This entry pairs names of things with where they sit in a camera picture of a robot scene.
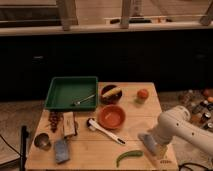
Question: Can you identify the light blue towel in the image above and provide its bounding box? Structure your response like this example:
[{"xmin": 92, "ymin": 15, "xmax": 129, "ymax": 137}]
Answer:
[{"xmin": 138, "ymin": 133, "xmax": 157, "ymax": 156}]

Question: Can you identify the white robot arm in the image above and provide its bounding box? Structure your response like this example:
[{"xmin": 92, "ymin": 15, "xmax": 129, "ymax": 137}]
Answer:
[{"xmin": 151, "ymin": 106, "xmax": 213, "ymax": 157}]

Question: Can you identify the dark brown bowl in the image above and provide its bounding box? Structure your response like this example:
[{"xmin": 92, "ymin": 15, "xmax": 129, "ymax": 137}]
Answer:
[{"xmin": 100, "ymin": 85, "xmax": 122, "ymax": 104}]

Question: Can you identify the red bowl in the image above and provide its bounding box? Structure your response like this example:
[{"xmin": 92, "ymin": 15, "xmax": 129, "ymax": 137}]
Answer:
[{"xmin": 97, "ymin": 105, "xmax": 126, "ymax": 130}]

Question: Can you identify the yellow corn cob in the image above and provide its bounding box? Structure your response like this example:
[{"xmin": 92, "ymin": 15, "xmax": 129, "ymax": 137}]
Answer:
[{"xmin": 102, "ymin": 87, "xmax": 121, "ymax": 98}]

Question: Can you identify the metal fork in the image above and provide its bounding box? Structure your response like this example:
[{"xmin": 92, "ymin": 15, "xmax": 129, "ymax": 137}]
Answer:
[{"xmin": 72, "ymin": 94, "xmax": 95, "ymax": 106}]

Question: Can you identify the green plastic tray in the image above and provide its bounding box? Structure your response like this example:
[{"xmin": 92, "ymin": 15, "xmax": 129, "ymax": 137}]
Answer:
[{"xmin": 45, "ymin": 76, "xmax": 98, "ymax": 111}]

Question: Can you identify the orange tomato toy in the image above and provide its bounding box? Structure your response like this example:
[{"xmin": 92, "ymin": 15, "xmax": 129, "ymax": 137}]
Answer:
[{"xmin": 137, "ymin": 89, "xmax": 149, "ymax": 99}]

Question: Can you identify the white cardboard box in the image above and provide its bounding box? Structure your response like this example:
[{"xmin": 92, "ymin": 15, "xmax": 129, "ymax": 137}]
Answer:
[{"xmin": 63, "ymin": 112, "xmax": 76, "ymax": 137}]

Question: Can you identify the dark red grape bunch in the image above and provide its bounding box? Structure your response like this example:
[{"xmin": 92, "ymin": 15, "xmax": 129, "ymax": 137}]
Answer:
[{"xmin": 48, "ymin": 112, "xmax": 62, "ymax": 133}]

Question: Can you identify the green chili pepper toy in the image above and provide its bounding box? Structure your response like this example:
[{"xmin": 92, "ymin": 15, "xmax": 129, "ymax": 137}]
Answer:
[{"xmin": 116, "ymin": 150, "xmax": 143, "ymax": 167}]

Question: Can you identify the blue sponge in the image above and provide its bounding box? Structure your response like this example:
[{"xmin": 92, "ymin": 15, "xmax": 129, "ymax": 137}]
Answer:
[{"xmin": 54, "ymin": 140, "xmax": 70, "ymax": 163}]

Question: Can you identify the small metal cup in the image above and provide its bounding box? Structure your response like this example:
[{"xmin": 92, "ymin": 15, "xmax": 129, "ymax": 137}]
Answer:
[{"xmin": 34, "ymin": 133, "xmax": 51, "ymax": 150}]

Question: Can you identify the black pole stand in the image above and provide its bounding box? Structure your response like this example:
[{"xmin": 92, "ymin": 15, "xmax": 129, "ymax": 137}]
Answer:
[{"xmin": 19, "ymin": 125, "xmax": 29, "ymax": 171}]

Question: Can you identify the white handled spoon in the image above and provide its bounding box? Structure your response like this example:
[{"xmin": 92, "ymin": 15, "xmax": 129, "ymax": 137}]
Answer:
[{"xmin": 86, "ymin": 118, "xmax": 125, "ymax": 145}]

